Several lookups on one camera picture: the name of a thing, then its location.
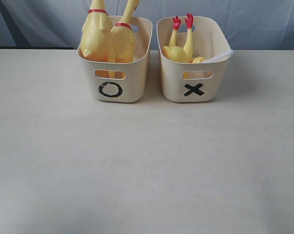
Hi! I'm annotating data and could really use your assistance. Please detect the detached yellow chicken head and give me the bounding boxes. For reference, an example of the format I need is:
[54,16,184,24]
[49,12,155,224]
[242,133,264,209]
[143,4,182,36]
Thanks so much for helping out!
[192,49,235,64]

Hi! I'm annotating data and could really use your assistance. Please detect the headless yellow rubber chicken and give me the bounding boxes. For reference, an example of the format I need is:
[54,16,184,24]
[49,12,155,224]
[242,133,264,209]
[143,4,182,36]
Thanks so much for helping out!
[163,13,195,79]

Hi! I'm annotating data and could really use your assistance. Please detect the grey backdrop curtain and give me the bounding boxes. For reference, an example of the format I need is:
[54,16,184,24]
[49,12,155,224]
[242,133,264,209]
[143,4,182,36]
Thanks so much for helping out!
[0,0,294,50]

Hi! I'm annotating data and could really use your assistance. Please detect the large yellow rubber chicken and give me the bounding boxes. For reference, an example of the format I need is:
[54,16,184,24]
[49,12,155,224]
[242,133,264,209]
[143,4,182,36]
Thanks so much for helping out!
[80,0,116,63]

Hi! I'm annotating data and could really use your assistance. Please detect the cream bin marked X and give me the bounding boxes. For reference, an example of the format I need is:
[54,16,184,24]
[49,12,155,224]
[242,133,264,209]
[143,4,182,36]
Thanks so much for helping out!
[156,16,231,103]

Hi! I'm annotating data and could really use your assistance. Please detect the cream bin marked O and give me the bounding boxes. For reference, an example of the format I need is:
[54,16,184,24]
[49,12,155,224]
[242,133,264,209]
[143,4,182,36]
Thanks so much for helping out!
[77,17,152,103]

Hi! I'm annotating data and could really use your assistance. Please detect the yellow rubber chicken with head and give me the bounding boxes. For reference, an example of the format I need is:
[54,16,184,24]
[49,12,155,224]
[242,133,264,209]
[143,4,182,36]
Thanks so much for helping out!
[111,0,140,63]

